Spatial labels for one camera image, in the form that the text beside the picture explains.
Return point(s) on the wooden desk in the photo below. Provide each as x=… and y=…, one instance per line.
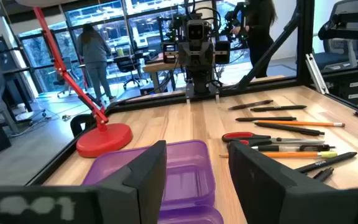
x=160, y=67

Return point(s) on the person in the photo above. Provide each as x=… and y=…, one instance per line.
x=259, y=37
x=95, y=56

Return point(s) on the purple translucent plastic supply box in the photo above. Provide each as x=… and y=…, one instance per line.
x=188, y=174

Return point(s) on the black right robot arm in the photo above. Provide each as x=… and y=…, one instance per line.
x=201, y=82

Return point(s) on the black ballpoint pen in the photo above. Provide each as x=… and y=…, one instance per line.
x=291, y=128
x=278, y=108
x=325, y=162
x=323, y=174
x=250, y=104
x=266, y=119

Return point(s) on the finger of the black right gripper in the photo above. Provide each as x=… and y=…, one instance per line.
x=170, y=59
x=222, y=52

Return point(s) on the grey office chair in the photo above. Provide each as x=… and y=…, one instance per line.
x=337, y=53

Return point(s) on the silver aluminium profile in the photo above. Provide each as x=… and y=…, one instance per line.
x=317, y=74

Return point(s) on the black aluminium table frame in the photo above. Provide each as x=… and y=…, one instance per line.
x=154, y=102

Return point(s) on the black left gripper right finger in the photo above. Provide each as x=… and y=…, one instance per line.
x=275, y=199

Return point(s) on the black background robot arm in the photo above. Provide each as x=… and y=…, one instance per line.
x=235, y=21
x=353, y=28

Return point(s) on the red desk lamp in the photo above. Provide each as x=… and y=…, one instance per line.
x=104, y=141

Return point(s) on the black office chair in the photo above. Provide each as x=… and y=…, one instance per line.
x=130, y=67
x=65, y=77

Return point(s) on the red and black scissors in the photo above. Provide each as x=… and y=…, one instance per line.
x=244, y=136

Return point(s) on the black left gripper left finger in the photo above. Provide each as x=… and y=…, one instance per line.
x=135, y=193

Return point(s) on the black clamp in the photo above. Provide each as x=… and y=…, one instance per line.
x=76, y=123

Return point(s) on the green cup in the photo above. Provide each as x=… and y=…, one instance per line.
x=120, y=52

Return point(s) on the black drawer cabinet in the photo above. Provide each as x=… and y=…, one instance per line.
x=353, y=90

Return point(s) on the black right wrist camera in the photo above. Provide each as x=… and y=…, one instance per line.
x=195, y=31

